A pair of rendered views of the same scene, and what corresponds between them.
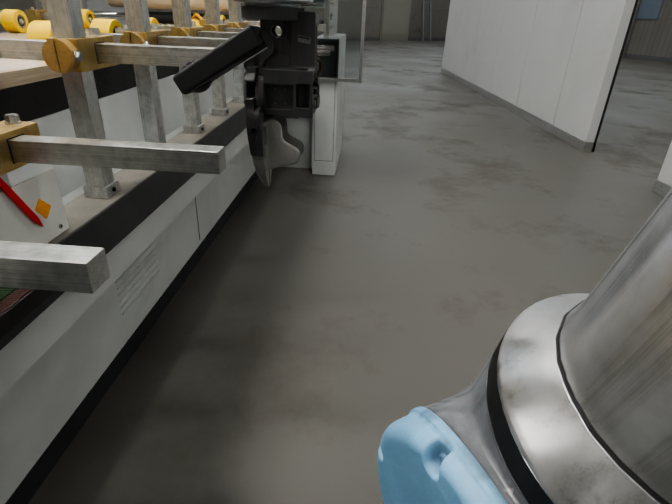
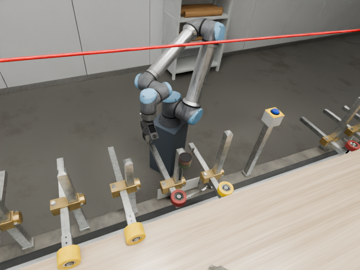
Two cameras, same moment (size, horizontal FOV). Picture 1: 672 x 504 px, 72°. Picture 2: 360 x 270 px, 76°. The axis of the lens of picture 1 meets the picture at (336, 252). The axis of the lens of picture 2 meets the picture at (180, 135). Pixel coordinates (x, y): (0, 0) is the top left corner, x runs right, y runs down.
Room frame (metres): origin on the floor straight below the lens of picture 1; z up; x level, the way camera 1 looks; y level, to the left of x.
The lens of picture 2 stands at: (0.97, 1.09, 1.90)
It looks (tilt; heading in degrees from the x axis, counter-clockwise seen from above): 43 degrees down; 239
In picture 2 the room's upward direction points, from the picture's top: 7 degrees clockwise
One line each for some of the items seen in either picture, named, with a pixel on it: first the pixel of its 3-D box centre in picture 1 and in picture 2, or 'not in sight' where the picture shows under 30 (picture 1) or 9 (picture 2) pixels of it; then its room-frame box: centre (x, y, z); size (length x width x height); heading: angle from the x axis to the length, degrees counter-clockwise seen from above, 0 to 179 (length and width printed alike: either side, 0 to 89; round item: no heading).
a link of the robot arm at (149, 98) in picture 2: not in sight; (148, 101); (0.59, 0.08, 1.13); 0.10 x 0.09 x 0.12; 28
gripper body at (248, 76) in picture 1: (280, 64); (148, 124); (0.59, 0.07, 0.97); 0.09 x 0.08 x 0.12; 86
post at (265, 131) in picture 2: not in sight; (256, 151); (0.06, 0.49, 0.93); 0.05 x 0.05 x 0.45; 87
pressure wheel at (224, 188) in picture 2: not in sight; (223, 193); (0.37, 0.62, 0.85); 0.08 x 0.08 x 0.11
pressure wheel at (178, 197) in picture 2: not in sight; (178, 201); (0.62, 0.57, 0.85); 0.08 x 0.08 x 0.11
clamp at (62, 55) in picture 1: (81, 52); (125, 187); (0.84, 0.44, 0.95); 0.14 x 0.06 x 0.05; 177
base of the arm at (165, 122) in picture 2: not in sight; (170, 116); (0.25, -0.29, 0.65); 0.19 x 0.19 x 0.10
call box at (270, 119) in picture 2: not in sight; (272, 118); (0.06, 0.49, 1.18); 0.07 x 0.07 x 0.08; 87
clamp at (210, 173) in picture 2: not in sight; (212, 174); (0.35, 0.47, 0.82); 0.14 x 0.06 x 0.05; 177
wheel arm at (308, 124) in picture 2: not in sight; (322, 136); (-0.64, 0.48, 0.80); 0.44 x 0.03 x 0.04; 87
